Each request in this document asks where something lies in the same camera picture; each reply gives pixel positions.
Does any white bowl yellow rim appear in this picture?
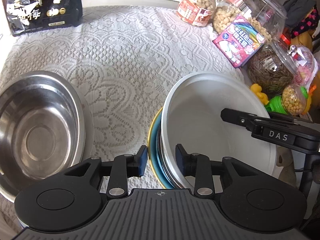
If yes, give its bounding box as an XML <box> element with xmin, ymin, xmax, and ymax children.
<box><xmin>147</xmin><ymin>108</ymin><xmax>174</xmax><ymax>189</ymax></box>

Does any blue enamel bowl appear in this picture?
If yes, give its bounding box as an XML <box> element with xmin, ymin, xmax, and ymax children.
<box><xmin>150</xmin><ymin>115</ymin><xmax>181</xmax><ymax>189</ymax></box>

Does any white paper bowl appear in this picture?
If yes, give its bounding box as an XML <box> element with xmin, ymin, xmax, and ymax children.
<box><xmin>161</xmin><ymin>72</ymin><xmax>277</xmax><ymax>189</ymax></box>

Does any stainless steel bowl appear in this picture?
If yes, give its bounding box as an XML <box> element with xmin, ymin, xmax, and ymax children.
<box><xmin>1</xmin><ymin>71</ymin><xmax>86</xmax><ymax>202</ymax></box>

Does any floral white plate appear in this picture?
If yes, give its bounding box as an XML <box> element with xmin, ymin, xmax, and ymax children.
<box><xmin>79</xmin><ymin>94</ymin><xmax>94</xmax><ymax>160</ymax></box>

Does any green lid candy jar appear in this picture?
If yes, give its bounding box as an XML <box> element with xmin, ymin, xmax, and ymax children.
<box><xmin>265</xmin><ymin>84</ymin><xmax>309</xmax><ymax>116</ymax></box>

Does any yellow rubber duck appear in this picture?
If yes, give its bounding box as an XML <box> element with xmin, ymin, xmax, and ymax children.
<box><xmin>250</xmin><ymin>83</ymin><xmax>269</xmax><ymax>106</ymax></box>

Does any sunflower seed jar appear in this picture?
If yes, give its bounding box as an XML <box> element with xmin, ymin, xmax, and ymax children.
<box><xmin>246</xmin><ymin>41</ymin><xmax>297</xmax><ymax>98</ymax></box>

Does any pink plastic candy bag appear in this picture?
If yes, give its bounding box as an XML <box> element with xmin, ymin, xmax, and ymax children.
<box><xmin>289</xmin><ymin>45</ymin><xmax>318</xmax><ymax>90</ymax></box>

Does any pink marshmallow bag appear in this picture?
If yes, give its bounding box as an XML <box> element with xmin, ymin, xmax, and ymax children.
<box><xmin>213</xmin><ymin>16</ymin><xmax>266</xmax><ymax>68</ymax></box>

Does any white lace tablecloth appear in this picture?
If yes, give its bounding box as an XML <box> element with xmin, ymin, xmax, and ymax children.
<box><xmin>0</xmin><ymin>4</ymin><xmax>251</xmax><ymax>233</ymax></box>

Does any large clear peanut jar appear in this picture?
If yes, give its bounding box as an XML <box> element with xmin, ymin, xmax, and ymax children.
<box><xmin>213</xmin><ymin>0</ymin><xmax>287</xmax><ymax>41</ymax></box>

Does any peanut jar red label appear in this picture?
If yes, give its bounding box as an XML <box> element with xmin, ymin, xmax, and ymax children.
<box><xmin>176</xmin><ymin>0</ymin><xmax>216</xmax><ymax>27</ymax></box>

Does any black plum snack bag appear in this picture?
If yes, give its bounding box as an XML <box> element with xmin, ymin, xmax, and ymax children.
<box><xmin>5</xmin><ymin>0</ymin><xmax>82</xmax><ymax>36</ymax></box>

